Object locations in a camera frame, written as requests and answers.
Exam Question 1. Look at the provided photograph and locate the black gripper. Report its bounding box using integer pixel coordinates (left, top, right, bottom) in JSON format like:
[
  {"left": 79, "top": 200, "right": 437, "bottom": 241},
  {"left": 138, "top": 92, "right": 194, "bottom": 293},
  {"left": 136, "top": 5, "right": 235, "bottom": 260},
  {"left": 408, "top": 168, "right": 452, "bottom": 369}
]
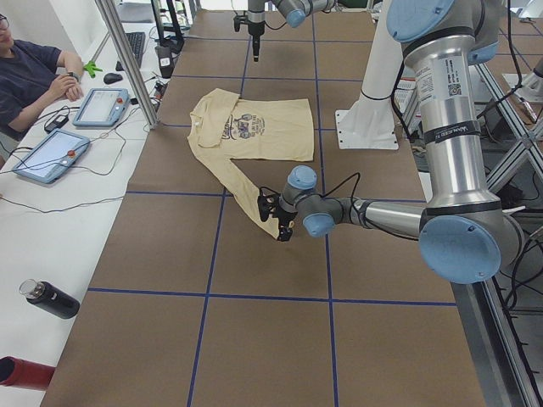
[
  {"left": 250, "top": 32, "right": 263, "bottom": 63},
  {"left": 273, "top": 199, "right": 297, "bottom": 242}
]

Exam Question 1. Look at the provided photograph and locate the cream long-sleeve printed shirt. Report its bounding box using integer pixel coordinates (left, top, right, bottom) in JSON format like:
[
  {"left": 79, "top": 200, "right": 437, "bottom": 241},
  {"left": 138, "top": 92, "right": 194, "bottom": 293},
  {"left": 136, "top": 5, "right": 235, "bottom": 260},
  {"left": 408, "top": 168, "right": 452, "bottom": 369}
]
[{"left": 188, "top": 88, "right": 314, "bottom": 238}]

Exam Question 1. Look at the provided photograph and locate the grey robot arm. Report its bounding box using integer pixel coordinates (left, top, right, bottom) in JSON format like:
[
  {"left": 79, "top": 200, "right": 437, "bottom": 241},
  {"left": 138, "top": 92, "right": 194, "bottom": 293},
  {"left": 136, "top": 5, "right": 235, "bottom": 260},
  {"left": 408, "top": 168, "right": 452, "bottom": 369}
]
[
  {"left": 258, "top": 1, "right": 525, "bottom": 284},
  {"left": 234, "top": 0, "right": 335, "bottom": 62}
]

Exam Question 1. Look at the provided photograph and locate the black keyboard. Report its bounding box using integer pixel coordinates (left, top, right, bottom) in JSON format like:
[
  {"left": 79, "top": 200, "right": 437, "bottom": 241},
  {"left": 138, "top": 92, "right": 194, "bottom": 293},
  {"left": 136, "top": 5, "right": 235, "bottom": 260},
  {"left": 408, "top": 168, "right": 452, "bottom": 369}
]
[{"left": 126, "top": 31, "right": 146, "bottom": 67}]

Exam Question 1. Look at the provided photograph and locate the black computer mouse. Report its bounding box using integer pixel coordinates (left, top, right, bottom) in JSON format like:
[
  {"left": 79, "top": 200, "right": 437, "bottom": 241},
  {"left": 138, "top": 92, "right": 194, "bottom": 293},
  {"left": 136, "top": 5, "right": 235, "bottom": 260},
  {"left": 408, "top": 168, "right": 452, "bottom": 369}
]
[{"left": 103, "top": 73, "right": 123, "bottom": 85}]

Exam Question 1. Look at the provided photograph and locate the far blue teach pendant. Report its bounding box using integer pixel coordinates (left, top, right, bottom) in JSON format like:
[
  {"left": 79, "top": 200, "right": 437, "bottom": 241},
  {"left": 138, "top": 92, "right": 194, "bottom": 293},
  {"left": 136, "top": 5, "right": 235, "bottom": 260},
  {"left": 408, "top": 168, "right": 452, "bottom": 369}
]
[{"left": 73, "top": 88, "right": 130, "bottom": 128}]

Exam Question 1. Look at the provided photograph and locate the blue teach pendant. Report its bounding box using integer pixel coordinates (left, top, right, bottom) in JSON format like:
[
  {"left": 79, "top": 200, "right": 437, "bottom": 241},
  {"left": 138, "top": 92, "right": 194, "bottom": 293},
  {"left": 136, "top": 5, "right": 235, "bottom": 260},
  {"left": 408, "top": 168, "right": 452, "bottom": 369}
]
[
  {"left": 73, "top": 88, "right": 130, "bottom": 128},
  {"left": 12, "top": 129, "right": 91, "bottom": 184}
]

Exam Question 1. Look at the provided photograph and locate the near blue teach pendant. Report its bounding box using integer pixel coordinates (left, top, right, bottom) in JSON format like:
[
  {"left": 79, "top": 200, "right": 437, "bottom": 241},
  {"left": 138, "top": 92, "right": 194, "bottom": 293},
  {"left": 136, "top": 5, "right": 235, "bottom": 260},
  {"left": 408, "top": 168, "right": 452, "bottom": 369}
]
[{"left": 12, "top": 129, "right": 91, "bottom": 184}]

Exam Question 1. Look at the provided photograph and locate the seated person dark shirt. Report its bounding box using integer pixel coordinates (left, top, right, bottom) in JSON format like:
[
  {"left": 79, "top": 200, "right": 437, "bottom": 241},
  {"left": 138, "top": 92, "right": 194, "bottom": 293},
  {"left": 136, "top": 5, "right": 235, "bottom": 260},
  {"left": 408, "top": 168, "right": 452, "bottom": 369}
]
[{"left": 1, "top": 15, "right": 83, "bottom": 142}]

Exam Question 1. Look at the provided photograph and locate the black water bottle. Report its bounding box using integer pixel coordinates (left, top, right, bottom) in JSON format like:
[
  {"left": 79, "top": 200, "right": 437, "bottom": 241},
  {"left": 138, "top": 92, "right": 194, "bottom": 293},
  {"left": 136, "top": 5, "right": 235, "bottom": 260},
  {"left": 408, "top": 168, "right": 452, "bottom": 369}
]
[{"left": 19, "top": 279, "right": 80, "bottom": 320}]

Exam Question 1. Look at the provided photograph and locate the red cylinder bottle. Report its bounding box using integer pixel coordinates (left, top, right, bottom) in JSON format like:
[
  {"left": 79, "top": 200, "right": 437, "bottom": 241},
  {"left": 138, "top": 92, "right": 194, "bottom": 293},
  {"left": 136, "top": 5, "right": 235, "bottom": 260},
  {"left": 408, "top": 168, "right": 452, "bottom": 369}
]
[{"left": 1, "top": 356, "right": 55, "bottom": 391}]

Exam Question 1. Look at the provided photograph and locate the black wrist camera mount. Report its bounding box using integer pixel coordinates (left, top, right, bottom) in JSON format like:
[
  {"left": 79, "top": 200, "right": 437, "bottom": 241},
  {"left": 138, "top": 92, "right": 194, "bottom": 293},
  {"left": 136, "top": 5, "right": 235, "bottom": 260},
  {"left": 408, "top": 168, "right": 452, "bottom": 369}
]
[
  {"left": 233, "top": 13, "right": 249, "bottom": 32},
  {"left": 257, "top": 187, "right": 280, "bottom": 222}
]

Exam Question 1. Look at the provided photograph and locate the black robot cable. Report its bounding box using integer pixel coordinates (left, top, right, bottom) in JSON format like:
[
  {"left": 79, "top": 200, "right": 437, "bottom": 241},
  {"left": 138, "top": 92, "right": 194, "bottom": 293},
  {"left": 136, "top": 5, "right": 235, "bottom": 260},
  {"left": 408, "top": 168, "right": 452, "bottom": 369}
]
[{"left": 317, "top": 171, "right": 362, "bottom": 200}]

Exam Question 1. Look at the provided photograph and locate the aluminium frame post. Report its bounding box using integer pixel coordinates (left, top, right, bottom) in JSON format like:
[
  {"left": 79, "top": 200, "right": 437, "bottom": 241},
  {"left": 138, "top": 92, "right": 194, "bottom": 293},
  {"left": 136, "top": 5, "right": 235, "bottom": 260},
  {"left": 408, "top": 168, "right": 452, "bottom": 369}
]
[{"left": 94, "top": 0, "right": 159, "bottom": 129}]

